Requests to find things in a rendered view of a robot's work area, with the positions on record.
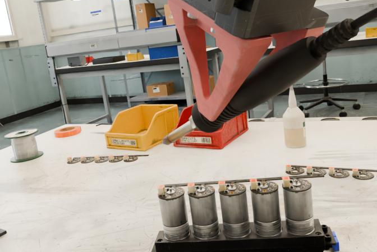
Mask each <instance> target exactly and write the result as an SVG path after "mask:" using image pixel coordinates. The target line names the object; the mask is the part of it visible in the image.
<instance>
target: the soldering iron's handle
mask: <svg viewBox="0 0 377 252"><path fill-rule="evenodd" d="M352 21H353V19H345V20H343V21H342V22H340V23H338V24H337V25H336V26H335V27H332V28H331V29H329V31H326V32H325V33H323V34H322V35H320V36H318V37H315V36H309V37H307V38H303V39H301V40H299V41H297V42H295V43H293V44H291V45H289V46H287V47H285V48H283V49H281V50H279V51H277V52H275V53H273V54H271V55H269V56H267V57H265V58H263V59H262V60H261V61H259V62H258V63H257V64H256V66H255V67H254V68H253V70H252V71H251V72H250V74H249V75H248V77H247V78H246V80H245V81H244V82H243V84H242V85H241V86H240V88H239V89H238V91H237V92H236V93H235V95H234V96H233V98H232V99H231V100H230V102H229V103H228V104H227V106H226V107H225V109H224V110H223V111H222V112H221V114H220V115H219V116H218V117H217V119H216V120H215V121H209V120H208V119H207V118H206V117H205V116H204V115H203V114H201V113H200V112H199V110H198V107H197V102H196V103H195V104H194V105H193V108H192V111H191V115H192V119H193V122H194V124H195V125H196V126H197V127H198V128H199V129H200V130H201V131H203V132H207V133H212V132H215V131H217V130H219V129H220V128H221V127H222V125H223V124H224V123H226V122H228V121H230V120H231V119H233V118H235V117H237V116H239V115H241V114H243V113H244V112H246V111H249V110H252V109H253V108H255V107H257V106H259V105H261V104H262V103H264V102H266V101H267V100H270V99H272V98H273V97H275V96H276V95H278V94H280V93H282V92H284V91H285V90H287V89H288V88H289V87H291V86H292V85H293V84H295V83H296V82H298V81H299V80H300V79H302V78H303V77H304V76H306V75H307V74H308V73H310V72H311V71H312V70H314V69H315V68H317V67H318V66H319V65H320V64H321V63H322V62H323V61H324V60H325V59H326V57H327V53H328V52H330V51H331V50H332V49H335V48H336V47H338V46H340V45H342V44H343V43H344V42H347V41H348V40H350V39H351V38H354V37H355V36H357V34H358V32H359V28H358V29H357V30H355V29H353V28H352V27H351V22H352Z"/></svg>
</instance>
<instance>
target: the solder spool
mask: <svg viewBox="0 0 377 252"><path fill-rule="evenodd" d="M38 131H39V130H38V129H24V130H19V131H15V132H12V133H9V134H7V135H5V136H4V138H5V139H11V143H12V144H11V145H12V150H13V154H14V157H12V158H11V159H10V162H12V163H20V162H27V161H31V160H33V159H37V158H39V157H41V156H42V155H43V154H44V153H43V151H38V147H37V142H36V138H35V136H34V134H35V133H37V132H38Z"/></svg>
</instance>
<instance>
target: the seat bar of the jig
mask: <svg viewBox="0 0 377 252"><path fill-rule="evenodd" d="M281 222H282V232H281V233H280V234H279V235H276V236H272V237H263V236H259V235H257V234H256V233H255V230H254V222H250V230H251V232H250V234H249V235H247V236H245V237H242V238H237V239H234V238H230V237H227V236H225V235H224V231H223V224H222V223H219V228H220V234H219V235H218V236H217V237H215V238H212V239H208V240H201V239H197V238H196V237H195V236H194V232H193V227H192V225H189V226H190V235H189V236H188V237H187V238H185V239H182V240H178V241H169V240H167V239H165V238H164V231H159V233H158V235H157V238H156V240H155V250H156V252H184V251H214V250H243V249H272V248H302V247H317V246H325V235H324V232H323V229H322V227H321V224H320V221H319V219H314V229H315V230H314V232H313V233H311V234H308V235H302V236H299V235H293V234H291V233H289V232H287V231H286V221H281Z"/></svg>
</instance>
